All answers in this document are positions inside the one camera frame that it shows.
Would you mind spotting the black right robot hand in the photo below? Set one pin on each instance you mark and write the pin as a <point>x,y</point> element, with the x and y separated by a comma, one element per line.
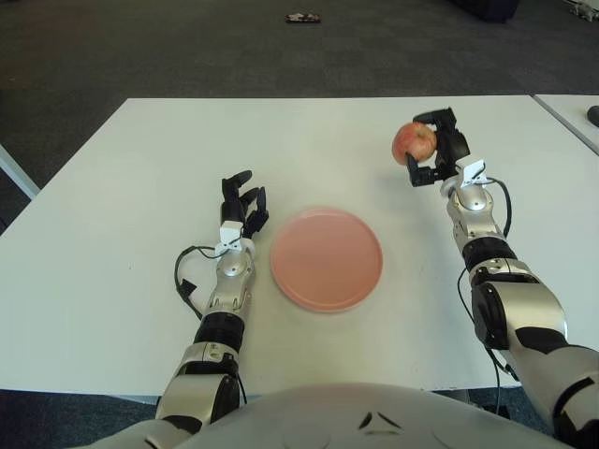
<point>447,149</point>

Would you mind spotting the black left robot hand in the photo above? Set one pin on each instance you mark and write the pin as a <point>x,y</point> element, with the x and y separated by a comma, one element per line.
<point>234,206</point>

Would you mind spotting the red yellow apple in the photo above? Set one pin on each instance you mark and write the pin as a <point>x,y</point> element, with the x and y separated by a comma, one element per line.
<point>414,142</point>

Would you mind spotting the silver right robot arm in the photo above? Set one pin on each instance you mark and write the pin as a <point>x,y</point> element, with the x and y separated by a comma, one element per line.
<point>505,280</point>

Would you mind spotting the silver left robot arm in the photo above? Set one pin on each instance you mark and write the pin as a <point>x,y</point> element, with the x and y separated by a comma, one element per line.
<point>227,280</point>

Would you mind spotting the pink round plate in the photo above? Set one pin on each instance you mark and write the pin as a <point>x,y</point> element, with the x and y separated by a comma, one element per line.
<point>327,259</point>

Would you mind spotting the large black case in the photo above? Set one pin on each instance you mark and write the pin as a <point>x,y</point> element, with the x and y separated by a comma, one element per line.
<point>491,9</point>

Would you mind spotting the dark grey handheld controller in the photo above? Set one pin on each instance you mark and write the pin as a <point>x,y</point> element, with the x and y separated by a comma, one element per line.
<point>594,113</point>

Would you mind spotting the small patterned flat item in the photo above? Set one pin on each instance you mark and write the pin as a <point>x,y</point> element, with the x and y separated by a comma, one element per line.
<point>303,18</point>

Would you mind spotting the grey crumpled cloth item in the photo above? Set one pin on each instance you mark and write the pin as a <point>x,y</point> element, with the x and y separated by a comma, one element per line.
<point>585,10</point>

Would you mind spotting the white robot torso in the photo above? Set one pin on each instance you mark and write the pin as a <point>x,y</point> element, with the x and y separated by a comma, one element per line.
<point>304,421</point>

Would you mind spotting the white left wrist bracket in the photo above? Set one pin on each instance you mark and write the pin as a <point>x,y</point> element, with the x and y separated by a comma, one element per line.
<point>230,231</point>

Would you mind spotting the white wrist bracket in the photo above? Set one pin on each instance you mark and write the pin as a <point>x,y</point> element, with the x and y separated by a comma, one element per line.
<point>472,172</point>
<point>230,231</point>

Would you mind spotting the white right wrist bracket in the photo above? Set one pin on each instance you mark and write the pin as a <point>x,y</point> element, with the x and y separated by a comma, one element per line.
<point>472,172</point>

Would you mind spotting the white desk frame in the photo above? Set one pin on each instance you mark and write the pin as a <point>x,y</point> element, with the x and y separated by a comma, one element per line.
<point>16,182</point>

